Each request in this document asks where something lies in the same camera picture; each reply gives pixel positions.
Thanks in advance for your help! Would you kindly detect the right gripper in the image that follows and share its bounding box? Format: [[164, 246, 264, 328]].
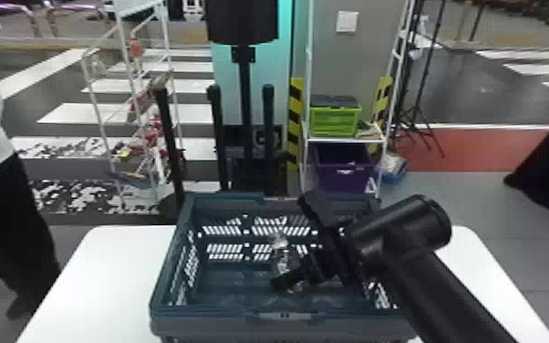
[[270, 249, 341, 293]]

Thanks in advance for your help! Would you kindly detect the clear bottle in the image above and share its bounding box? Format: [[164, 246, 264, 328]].
[[269, 233, 303, 277]]

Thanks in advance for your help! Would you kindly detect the blue basket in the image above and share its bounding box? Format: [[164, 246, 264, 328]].
[[149, 192, 417, 342]]

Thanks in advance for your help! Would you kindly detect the purple crate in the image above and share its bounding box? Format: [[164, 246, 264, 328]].
[[313, 141, 379, 194]]

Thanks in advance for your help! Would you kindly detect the blue bucket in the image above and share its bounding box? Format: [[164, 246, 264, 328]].
[[380, 151, 410, 185]]

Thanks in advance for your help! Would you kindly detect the green crate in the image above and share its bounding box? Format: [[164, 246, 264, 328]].
[[308, 94, 363, 139]]

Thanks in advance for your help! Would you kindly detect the white shelf trolley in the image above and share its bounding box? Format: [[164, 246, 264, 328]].
[[299, 0, 420, 196]]

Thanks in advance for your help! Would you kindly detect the black tripod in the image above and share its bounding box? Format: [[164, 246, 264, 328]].
[[393, 0, 449, 159]]

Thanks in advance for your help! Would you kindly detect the yellow black striped post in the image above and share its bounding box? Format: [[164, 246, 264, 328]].
[[286, 76, 306, 167], [369, 75, 395, 130]]

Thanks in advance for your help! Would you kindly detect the white wire rack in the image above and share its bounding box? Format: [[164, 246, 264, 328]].
[[79, 0, 186, 213]]

